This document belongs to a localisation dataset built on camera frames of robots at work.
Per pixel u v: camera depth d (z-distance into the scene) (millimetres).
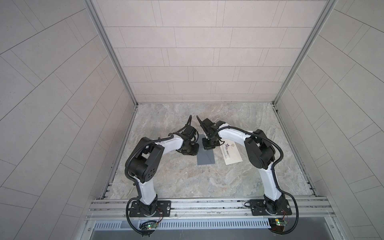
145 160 474
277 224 680
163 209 708
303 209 716
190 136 757
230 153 898
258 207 708
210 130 718
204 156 891
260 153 534
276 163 534
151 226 647
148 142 513
